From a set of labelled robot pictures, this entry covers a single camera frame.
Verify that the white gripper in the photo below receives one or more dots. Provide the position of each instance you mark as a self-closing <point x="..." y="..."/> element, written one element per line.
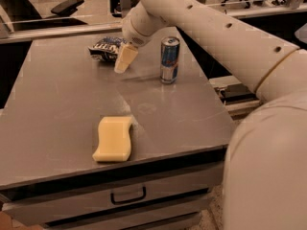
<point x="133" y="34"/>

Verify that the blue chip bag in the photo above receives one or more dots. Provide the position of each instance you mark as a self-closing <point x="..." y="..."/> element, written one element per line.
<point x="107" y="48"/>

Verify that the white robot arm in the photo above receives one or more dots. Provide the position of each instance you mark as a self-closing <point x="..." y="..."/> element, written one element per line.
<point x="265" y="168"/>

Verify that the blue silver energy drink can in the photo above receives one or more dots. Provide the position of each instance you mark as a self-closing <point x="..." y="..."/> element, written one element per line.
<point x="169" y="59"/>

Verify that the yellow sponge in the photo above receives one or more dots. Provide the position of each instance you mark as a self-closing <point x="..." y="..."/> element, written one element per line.
<point x="114" y="139"/>

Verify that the grey drawer cabinet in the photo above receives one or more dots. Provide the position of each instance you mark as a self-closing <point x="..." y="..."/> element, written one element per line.
<point x="49" y="132"/>

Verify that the black office chair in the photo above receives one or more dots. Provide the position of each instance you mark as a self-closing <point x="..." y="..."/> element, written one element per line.
<point x="24" y="16"/>

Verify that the black drawer handle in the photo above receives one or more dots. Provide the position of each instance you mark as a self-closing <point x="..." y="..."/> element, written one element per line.
<point x="128" y="195"/>

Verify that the metal desk rail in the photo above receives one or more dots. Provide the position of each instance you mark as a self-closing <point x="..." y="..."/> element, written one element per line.
<point x="114" y="27"/>

